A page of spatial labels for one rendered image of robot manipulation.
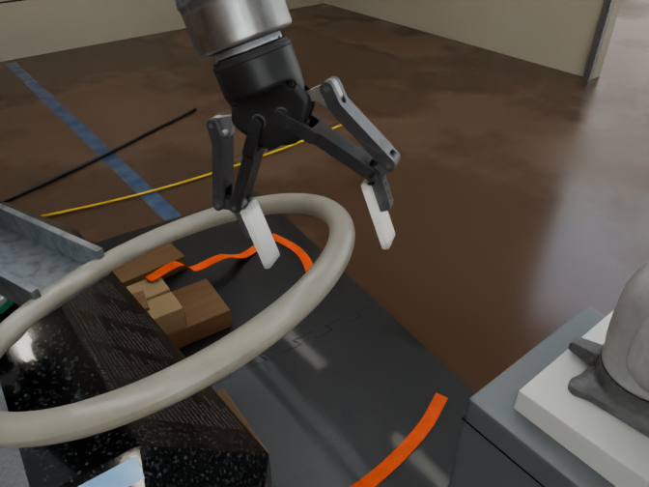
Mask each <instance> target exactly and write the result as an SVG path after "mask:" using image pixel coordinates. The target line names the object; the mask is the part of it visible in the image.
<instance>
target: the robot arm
mask: <svg viewBox="0 0 649 487"><path fill-rule="evenodd" d="M175 1H176V7H177V9H178V11H179V12H180V13H181V16H182V18H183V22H184V24H185V26H186V29H187V31H188V34H189V36H190V38H191V40H192V42H193V44H194V47H195V49H196V51H197V54H198V56H199V57H200V58H202V59H207V58H210V57H212V56H214V58H215V60H216V62H217V63H215V64H213V66H214V68H212V70H213V72H214V74H215V77H216V79H217V82H218V84H219V87H220V89H221V91H222V94H223V96H224V98H225V100H226V101H227V102H229V104H230V105H231V109H232V114H227V115H226V114H225V113H222V112H221V113H219V114H217V115H215V116H214V117H212V118H210V119H209V120H208V121H207V122H206V126H207V129H208V132H209V135H210V138H211V141H212V206H213V207H214V209H215V210H217V211H221V210H229V211H231V212H232V213H234V214H235V216H236V218H237V220H238V222H239V225H240V228H241V230H242V233H243V235H244V236H245V237H246V238H247V239H249V238H251V239H252V242H253V243H254V245H255V247H256V250H257V252H258V254H259V256H260V259H261V261H262V263H263V266H264V268H265V269H270V267H271V266H272V265H273V264H274V262H275V261H276V260H277V258H278V257H279V256H280V253H279V250H278V248H277V246H276V243H275V241H274V239H273V236H272V234H271V233H270V230H269V228H268V224H267V222H266V219H265V217H264V215H263V212H262V210H261V208H260V205H259V203H258V201H257V200H256V199H255V200H252V201H251V199H252V198H251V199H250V197H251V193H252V190H253V187H254V184H255V181H256V177H257V174H258V171H259V167H260V164H261V161H262V157H263V154H264V151H265V149H268V151H270V150H273V149H276V148H277V147H279V146H280V145H292V144H295V143H297V141H299V140H300V139H302V140H304V141H305V142H307V143H309V144H314V145H316V146H317V147H319V148H320V149H322V150H323V151H325V152H326V153H328V154H329V155H331V156H332V157H334V158H336V159H337V160H339V161H340V162H342V163H343V164H345V165H346V166H348V167H349V168H350V169H351V170H352V171H354V172H355V173H357V174H358V175H360V176H361V177H363V178H364V179H365V180H364V181H363V183H362V184H361V188H362V191H363V194H364V197H365V200H366V203H367V206H368V209H369V212H370V215H371V218H372V219H373V222H374V225H375V228H376V231H377V234H378V237H379V240H380V243H381V248H383V249H389V247H390V246H391V244H392V241H393V239H394V237H395V235H396V234H395V231H394V228H393V225H392V222H391V219H390V216H389V213H388V211H390V209H391V207H392V205H393V196H392V194H391V190H390V187H389V184H388V181H387V179H386V174H387V173H388V172H391V171H393V170H394V169H395V167H396V166H397V164H398V162H399V160H400V159H401V155H400V153H399V152H398V151H397V150H396V149H395V148H394V147H393V146H392V144H391V143H390V142H389V141H388V140H387V139H386V138H385V137H384V136H383V135H382V134H381V133H380V131H379V130H378V129H377V128H376V127H375V126H374V125H373V124H372V123H371V122H370V121H369V120H368V119H367V117H366V116H365V115H364V114H363V113H362V112H361V111H360V110H359V109H358V108H357V107H356V106H355V105H354V104H353V102H352V101H351V100H350V99H349V98H348V96H347V94H346V92H345V89H344V87H343V85H342V83H341V81H340V79H339V78H338V77H337V76H332V77H331V78H329V79H328V80H326V81H325V82H324V83H323V84H321V85H318V86H316V87H314V88H312V89H310V88H309V87H308V86H307V85H306V83H305V82H304V80H303V76H302V72H301V68H300V65H299V63H298V60H297V57H296V53H295V51H294V48H293V45H292V42H291V39H288V38H287V36H285V37H282V35H281V32H280V30H282V29H284V28H287V27H289V26H290V25H291V24H292V19H291V16H290V13H289V10H288V7H287V4H286V2H285V0H175ZM315 101H317V102H319V103H320V104H321V106H323V107H325V108H328V109H329V111H330V112H331V114H332V115H333V116H334V117H335V118H336V119H337V120H338V121H339V123H340V124H341V125H342V126H343V127H344V128H345V129H346V130H347V131H348V132H349V133H350V134H351V135H352V136H353V137H354V139H355V140H356V141H357V142H358V143H359V144H360V145H361V146H362V147H363V148H364V149H365V150H366V151H367V152H368V153H369V154H368V153H367V152H365V151H364V150H362V149H361V148H360V147H358V146H357V145H355V144H354V143H352V141H350V140H349V139H347V138H346V137H344V136H343V135H341V134H340V133H338V132H337V131H335V130H334V129H332V128H330V127H329V126H328V125H327V123H326V122H325V121H324V120H323V119H321V118H320V117H318V116H317V115H315V114H314V113H312V112H313V108H314V104H315ZM235 128H237V129H238V130H240V131H241V132H242V133H244V134H245V135H246V138H245V142H244V145H243V149H242V159H241V163H240V169H239V173H238V176H237V179H236V183H235V187H234V135H233V134H234V133H235ZM250 201H251V202H250ZM248 202H249V203H248ZM572 340H573V341H572V343H570V344H569V350H570V351H571V352H572V353H574V354H575V355H576V356H577V357H579V358H580V359H581V360H583V361H584V362H585V363H586V364H588V367H587V368H586V369H585V370H584V371H583V372H582V373H581V374H579V375H577V376H576V377H574V378H572V379H571V380H570V382H569V384H568V390H569V391H570V392H571V393H572V394H573V395H575V396H576V397H579V398H582V399H584V400H587V401H589V402H591V403H593V404H594V405H596V406H598V407H599V408H601V409H602V410H604V411H606V412H607V413H609V414H611V415H613V416H615V417H616V418H618V419H620V420H621V421H623V422H624V423H626V424H628V425H629V426H631V427H633V428H634V429H635V430H637V431H638V432H640V433H642V434H643V435H645V436H646V437H648V438H649V260H648V261H647V262H646V263H645V264H643V265H642V266H641V267H640V268H639V269H638V270H637V271H636V272H635V274H634V275H633V276H632V277H631V278H630V279H629V281H628V282H627V284H626V285H625V287H624V289H623V291H622V293H621V295H620V297H619V299H618V302H617V304H616V306H615V308H614V311H613V313H612V316H611V319H610V322H609V324H608V328H607V334H606V340H605V343H604V344H603V345H602V344H599V343H596V342H594V341H591V340H588V339H585V338H582V337H579V336H575V337H574V338H573V339H572Z"/></svg>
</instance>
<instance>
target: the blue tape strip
mask: <svg viewBox="0 0 649 487"><path fill-rule="evenodd" d="M143 478H145V477H144V474H143V473H142V470H141V468H140V466H139V463H138V461H137V458H136V456H134V457H132V458H130V459H128V460H126V461H125V462H124V463H122V464H120V465H118V466H116V467H114V468H112V469H110V470H109V471H107V472H105V473H102V474H100V475H98V476H96V477H94V478H93V479H91V480H89V481H87V482H85V483H83V484H81V485H79V486H78V487H128V486H130V485H132V484H134V483H136V482H138V481H139V480H141V479H143Z"/></svg>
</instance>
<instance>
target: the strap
mask: <svg viewBox="0 0 649 487"><path fill-rule="evenodd" d="M272 236H273V239H274V240H275V241H276V242H278V243H280V244H283V245H285V246H287V247H288V248H289V249H290V250H292V251H293V252H294V253H295V254H296V255H297V256H298V257H299V259H300V260H301V262H302V264H303V266H304V268H305V272H307V271H308V270H309V269H310V268H311V267H312V265H313V263H312V261H311V259H310V257H309V256H308V255H307V253H306V252H305V251H304V250H303V249H302V248H301V247H299V246H298V245H296V244H295V243H292V242H290V241H288V240H286V239H284V238H282V237H280V236H278V235H276V234H274V233H273V234H272ZM255 252H257V250H256V247H255V245H253V246H251V247H250V248H249V249H247V250H246V251H244V252H243V253H240V254H218V255H215V256H213V257H211V258H209V259H207V260H205V261H203V262H201V263H199V264H197V265H194V266H191V267H188V266H186V265H184V264H181V263H179V262H177V261H174V262H171V263H169V264H167V265H165V266H163V267H161V268H160V269H158V270H156V271H155V272H152V273H151V274H149V275H147V276H146V277H145V278H147V279H148V280H150V281H152V282H154V281H155V280H157V279H158V278H160V277H162V276H163V275H165V274H166V273H168V272H170V271H172V270H173V269H175V268H177V267H179V266H183V267H184V268H187V269H189V270H192V271H194V272H198V271H200V270H202V269H204V268H206V267H208V266H210V265H212V264H214V263H216V262H218V261H221V260H223V259H226V258H246V257H249V256H251V255H252V254H254V253H255ZM447 399H448V398H447V397H445V396H443V395H441V394H438V393H436V394H435V396H434V398H433V400H432V402H431V404H430V406H429V407H428V409H427V411H426V413H425V414H424V415H423V417H422V418H421V420H420V421H419V423H418V424H417V425H416V426H415V428H414V429H413V430H412V431H411V432H410V434H409V435H408V436H407V437H406V438H405V439H404V440H403V441H402V442H401V443H400V445H399V446H398V447H397V448H396V449H395V450H394V451H393V452H392V453H391V454H389V455H388V456H387V457H386V458H385V459H384V460H383V461H382V462H381V463H380V464H379V465H377V466H376V467H375V468H374V469H373V470H372V471H370V472H369V473H368V474H366V475H365V476H364V477H362V478H361V479H360V480H358V481H357V482H356V483H355V484H354V485H352V486H351V487H376V486H377V485H378V484H380V483H381V482H382V481H383V480H384V479H386V478H387V477H388V476H389V475H390V474H391V473H392V472H393V471H394V470H395V469H396V468H398V467H399V466H400V465H401V464H402V463H403V462H404V461H405V460H406V458H407V457H408V456H409V455H410V454H411V453H412V452H413V451H414V450H415V449H416V448H417V447H418V445H419V444H420V443H421V442H422V441H423V439H424V438H425V437H426V436H427V434H428V433H429V432H430V430H431V429H432V427H433V426H434V425H435V423H436V421H437V419H438V417H439V415H440V413H441V411H442V409H443V407H444V405H445V403H446V401H447Z"/></svg>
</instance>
